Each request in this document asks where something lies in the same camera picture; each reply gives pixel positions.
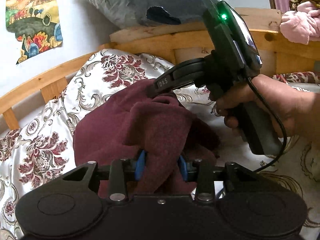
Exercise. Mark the white floral satin bedspread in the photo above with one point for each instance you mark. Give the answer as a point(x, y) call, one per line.
point(43, 149)

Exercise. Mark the person's right hand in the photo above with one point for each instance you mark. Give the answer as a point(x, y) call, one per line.
point(297, 110)

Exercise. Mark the wooden bed frame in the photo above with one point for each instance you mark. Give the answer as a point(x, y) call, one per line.
point(174, 44)

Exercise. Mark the maroon small garment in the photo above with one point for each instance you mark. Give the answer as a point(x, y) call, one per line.
point(130, 122)

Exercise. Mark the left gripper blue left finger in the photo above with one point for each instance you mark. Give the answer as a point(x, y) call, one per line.
point(140, 165)

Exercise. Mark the colourful painting on wall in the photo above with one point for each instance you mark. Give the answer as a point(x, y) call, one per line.
point(36, 26)

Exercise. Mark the pink clothes pile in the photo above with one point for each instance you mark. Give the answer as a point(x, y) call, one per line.
point(302, 25)

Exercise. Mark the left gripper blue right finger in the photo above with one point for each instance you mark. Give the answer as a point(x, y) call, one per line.
point(182, 165)

